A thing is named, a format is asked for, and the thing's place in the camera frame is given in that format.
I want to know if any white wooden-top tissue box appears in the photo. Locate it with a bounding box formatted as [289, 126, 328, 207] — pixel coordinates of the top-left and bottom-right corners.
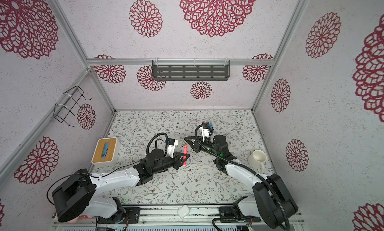
[92, 137, 120, 168]

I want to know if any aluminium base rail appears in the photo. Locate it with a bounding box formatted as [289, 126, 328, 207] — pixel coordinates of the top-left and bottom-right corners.
[48, 204, 310, 231]

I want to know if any black wire wall rack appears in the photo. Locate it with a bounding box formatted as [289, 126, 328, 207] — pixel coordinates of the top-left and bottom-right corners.
[53, 86, 92, 127]

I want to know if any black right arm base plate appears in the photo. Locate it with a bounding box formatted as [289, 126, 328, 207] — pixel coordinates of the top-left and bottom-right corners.
[219, 206, 261, 223]

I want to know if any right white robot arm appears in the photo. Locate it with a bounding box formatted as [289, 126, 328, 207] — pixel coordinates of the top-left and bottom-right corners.
[184, 135, 298, 231]

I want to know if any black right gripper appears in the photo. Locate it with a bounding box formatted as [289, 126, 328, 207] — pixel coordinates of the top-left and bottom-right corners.
[185, 136, 221, 161]

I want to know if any white pad on rail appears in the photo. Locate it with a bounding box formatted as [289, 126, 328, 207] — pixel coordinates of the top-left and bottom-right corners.
[178, 205, 191, 219]

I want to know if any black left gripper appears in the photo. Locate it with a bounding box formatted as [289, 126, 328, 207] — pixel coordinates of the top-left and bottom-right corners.
[153, 152, 190, 175]

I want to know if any cream ceramic mug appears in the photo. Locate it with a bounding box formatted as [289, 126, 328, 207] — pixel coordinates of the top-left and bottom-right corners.
[248, 150, 267, 173]

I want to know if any pink plush toy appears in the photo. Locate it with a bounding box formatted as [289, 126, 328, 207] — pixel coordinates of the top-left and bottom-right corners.
[52, 213, 79, 224]

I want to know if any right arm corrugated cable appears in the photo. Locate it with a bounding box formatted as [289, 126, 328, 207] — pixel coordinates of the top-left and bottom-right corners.
[194, 124, 291, 231]

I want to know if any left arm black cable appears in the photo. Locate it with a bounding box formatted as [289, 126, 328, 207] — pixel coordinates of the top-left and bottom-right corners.
[45, 132, 169, 206]

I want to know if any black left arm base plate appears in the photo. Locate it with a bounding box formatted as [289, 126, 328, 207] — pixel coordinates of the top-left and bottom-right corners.
[97, 207, 141, 225]

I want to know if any pink highlighter pen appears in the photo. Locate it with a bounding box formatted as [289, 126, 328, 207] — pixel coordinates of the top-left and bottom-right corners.
[183, 144, 188, 166]

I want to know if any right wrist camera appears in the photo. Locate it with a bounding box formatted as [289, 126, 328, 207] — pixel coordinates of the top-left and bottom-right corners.
[199, 122, 214, 142]

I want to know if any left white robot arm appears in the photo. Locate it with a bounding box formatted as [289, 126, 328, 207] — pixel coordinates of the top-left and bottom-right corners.
[52, 149, 190, 223]

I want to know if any dark metal wall shelf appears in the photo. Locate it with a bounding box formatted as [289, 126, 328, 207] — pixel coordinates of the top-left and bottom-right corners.
[152, 59, 231, 81]

